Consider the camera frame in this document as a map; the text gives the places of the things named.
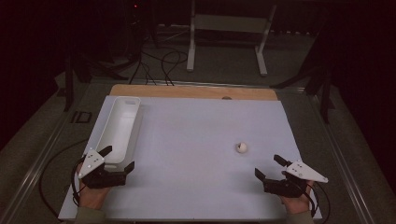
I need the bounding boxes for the person's left hand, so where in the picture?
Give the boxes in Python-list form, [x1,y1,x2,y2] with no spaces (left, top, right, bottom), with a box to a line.
[76,162,112,211]

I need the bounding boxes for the black floor cables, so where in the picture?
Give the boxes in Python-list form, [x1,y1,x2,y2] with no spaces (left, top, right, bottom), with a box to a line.
[128,49,190,87]

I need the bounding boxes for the black rectangular floor bracket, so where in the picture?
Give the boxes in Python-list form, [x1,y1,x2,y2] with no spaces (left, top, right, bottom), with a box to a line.
[70,110,93,124]

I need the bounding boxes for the black tripod stand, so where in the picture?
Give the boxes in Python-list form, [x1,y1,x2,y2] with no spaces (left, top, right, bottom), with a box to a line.
[63,50,129,113]
[270,18,336,124]

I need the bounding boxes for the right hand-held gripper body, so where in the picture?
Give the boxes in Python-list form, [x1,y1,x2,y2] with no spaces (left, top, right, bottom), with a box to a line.
[262,159,329,199]

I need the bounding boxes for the white plastic bin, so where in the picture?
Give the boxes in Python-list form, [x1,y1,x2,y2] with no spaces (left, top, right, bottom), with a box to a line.
[94,95,143,173]

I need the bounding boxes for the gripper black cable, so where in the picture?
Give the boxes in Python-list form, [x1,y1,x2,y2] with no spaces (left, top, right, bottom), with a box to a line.
[298,176,332,224]
[38,138,92,220]

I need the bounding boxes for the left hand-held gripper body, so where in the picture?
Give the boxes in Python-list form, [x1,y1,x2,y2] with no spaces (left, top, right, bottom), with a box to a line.
[78,148,127,189]

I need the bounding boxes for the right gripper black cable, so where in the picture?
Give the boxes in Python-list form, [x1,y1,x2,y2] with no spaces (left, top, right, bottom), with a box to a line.
[298,176,332,224]

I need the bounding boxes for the white table cover sheet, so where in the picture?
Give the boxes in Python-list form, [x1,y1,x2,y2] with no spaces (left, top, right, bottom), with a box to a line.
[58,94,323,222]

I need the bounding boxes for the grey metal stand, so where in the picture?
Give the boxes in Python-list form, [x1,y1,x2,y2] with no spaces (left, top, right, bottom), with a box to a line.
[186,0,277,77]

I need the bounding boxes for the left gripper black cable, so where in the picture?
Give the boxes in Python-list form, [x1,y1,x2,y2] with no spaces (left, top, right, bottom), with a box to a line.
[38,138,92,220]

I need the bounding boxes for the person's right hand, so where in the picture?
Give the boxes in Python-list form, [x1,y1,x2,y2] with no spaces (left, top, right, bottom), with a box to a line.
[279,180,316,216]

